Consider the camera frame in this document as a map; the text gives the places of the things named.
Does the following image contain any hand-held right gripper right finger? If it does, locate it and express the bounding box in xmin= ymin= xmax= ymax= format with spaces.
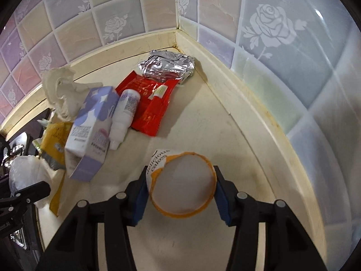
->
xmin=211 ymin=165 xmax=328 ymax=271

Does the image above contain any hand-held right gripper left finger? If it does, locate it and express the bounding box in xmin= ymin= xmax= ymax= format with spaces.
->
xmin=35 ymin=166 xmax=154 ymax=271

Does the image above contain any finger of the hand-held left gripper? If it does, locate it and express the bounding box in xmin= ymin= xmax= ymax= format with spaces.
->
xmin=0 ymin=181 xmax=52 ymax=218

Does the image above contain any orange rimmed paper cake cup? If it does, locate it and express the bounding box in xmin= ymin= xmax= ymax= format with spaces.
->
xmin=145 ymin=149 xmax=218 ymax=219

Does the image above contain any small white plastic bottle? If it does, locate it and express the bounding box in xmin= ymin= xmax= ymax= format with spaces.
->
xmin=108 ymin=89 xmax=141 ymax=150

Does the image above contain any aluminium foil burner liner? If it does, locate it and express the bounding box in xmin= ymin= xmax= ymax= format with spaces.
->
xmin=11 ymin=227 xmax=29 ymax=247

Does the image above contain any white plastic bag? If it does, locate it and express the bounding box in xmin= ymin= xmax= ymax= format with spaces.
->
xmin=8 ymin=155 xmax=55 ymax=204

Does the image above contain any black glass gas stove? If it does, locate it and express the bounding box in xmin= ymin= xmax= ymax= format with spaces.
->
xmin=0 ymin=110 xmax=55 ymax=271

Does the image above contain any yellow packet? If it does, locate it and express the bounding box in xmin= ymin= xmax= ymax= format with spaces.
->
xmin=33 ymin=120 xmax=74 ymax=217

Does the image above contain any purple white carton box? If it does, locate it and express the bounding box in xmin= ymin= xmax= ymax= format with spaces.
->
xmin=65 ymin=86 xmax=120 ymax=183

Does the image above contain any red snack packet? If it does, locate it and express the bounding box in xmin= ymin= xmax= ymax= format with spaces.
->
xmin=115 ymin=72 xmax=181 ymax=138

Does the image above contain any crumpled beige tissue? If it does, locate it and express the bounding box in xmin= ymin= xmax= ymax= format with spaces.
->
xmin=42 ymin=66 xmax=104 ymax=121

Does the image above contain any silver foil packet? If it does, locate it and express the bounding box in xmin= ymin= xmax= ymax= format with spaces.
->
xmin=137 ymin=49 xmax=196 ymax=84

